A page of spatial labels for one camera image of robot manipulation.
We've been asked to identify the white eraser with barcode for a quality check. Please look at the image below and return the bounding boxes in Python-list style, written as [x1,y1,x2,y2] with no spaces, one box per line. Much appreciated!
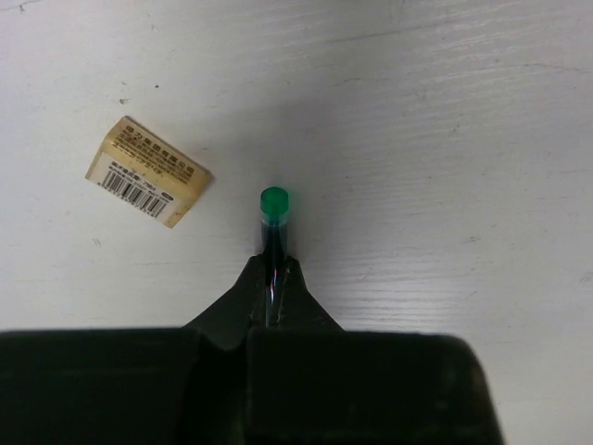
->
[85,116,212,228]

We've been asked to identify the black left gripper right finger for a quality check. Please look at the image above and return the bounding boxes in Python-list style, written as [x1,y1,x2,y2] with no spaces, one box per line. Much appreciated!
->
[245,260,500,444]

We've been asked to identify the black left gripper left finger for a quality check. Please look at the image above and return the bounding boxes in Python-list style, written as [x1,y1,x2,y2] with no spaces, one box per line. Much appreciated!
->
[1,256,265,444]

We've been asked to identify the green capped pen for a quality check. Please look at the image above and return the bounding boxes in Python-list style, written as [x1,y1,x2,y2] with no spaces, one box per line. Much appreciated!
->
[260,186,289,326]

